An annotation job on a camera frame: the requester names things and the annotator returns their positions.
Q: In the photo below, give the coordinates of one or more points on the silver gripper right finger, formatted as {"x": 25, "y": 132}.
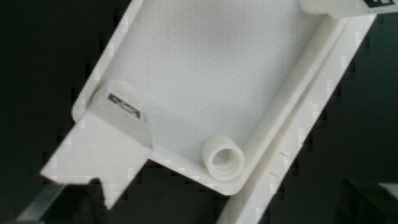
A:
{"x": 368, "y": 203}

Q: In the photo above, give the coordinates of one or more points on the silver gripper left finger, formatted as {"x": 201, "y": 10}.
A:
{"x": 68, "y": 204}

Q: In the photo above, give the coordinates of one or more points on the white desk top tray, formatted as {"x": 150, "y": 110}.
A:
{"x": 205, "y": 68}

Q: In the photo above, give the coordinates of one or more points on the white front obstacle bar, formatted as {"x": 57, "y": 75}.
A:
{"x": 292, "y": 115}

